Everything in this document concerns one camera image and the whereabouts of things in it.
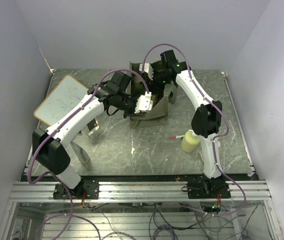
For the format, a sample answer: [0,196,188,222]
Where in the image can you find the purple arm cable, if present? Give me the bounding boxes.
[28,68,150,240]
[143,43,247,219]

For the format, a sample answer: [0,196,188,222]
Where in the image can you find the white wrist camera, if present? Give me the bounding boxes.
[139,63,154,81]
[134,91,153,114]

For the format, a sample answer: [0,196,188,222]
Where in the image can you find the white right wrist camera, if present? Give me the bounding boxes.
[139,63,154,81]

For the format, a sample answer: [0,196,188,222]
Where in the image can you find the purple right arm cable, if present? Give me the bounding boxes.
[143,43,247,219]

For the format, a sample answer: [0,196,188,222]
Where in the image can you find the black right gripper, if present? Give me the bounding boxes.
[146,69,172,94]

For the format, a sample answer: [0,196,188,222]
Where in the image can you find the aluminium rail frame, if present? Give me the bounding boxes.
[0,180,284,240]

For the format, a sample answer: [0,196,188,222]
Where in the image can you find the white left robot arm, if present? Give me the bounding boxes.
[27,69,137,199]

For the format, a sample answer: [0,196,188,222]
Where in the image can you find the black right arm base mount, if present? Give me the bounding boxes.
[181,178,231,199]

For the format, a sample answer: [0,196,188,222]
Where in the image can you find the green lotion bottle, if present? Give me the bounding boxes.
[132,75,143,84]

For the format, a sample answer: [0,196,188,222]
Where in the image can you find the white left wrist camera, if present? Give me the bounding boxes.
[134,91,153,114]

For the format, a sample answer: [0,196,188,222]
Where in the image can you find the clear square bottle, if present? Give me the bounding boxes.
[85,118,100,136]

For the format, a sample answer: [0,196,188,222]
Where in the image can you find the grey metallic tube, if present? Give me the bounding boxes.
[71,141,90,165]

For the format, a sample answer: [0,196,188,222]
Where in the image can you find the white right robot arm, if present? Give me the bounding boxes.
[153,50,222,180]

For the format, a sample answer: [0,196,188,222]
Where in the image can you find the loose cables under table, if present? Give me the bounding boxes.
[64,199,255,240]

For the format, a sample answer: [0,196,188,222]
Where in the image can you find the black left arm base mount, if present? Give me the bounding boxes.
[53,180,100,200]

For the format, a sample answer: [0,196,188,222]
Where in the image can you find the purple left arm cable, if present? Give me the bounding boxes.
[28,68,150,240]

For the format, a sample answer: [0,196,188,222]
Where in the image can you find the red and white marker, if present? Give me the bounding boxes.
[170,135,184,140]

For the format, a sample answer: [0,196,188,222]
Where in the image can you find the yellow-framed small whiteboard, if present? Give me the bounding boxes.
[34,74,88,126]

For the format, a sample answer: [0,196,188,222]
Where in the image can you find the yellow-green pump bottle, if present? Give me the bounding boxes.
[181,130,200,153]

